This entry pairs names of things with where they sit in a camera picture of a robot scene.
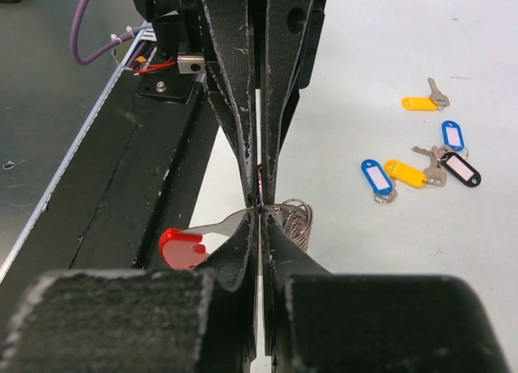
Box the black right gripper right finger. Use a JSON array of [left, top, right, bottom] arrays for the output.
[[261, 212, 510, 372]]

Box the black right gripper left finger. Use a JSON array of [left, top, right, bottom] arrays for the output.
[[1, 210, 259, 372]]

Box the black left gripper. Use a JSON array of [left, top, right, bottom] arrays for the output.
[[133, 0, 327, 206]]

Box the red-handled metal key organizer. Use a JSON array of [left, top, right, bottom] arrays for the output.
[[158, 198, 314, 270]]

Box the blue tag key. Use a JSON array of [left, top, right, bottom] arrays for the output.
[[360, 159, 397, 205]]

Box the yellow tag key middle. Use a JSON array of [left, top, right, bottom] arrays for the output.
[[383, 146, 447, 189]]

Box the yellow tag key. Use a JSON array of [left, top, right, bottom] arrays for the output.
[[383, 146, 447, 189], [401, 77, 450, 112]]

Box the yellow tag key left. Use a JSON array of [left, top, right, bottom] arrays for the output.
[[401, 77, 450, 112]]

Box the black key tag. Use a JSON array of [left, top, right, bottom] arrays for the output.
[[440, 151, 482, 188]]

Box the blue white key tag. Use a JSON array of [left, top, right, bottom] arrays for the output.
[[441, 120, 469, 158]]

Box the white slotted cable duct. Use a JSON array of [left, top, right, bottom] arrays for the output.
[[0, 28, 157, 283]]

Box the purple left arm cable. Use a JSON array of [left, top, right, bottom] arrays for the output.
[[69, 0, 151, 66]]

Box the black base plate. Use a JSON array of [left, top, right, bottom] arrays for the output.
[[1, 71, 219, 324]]

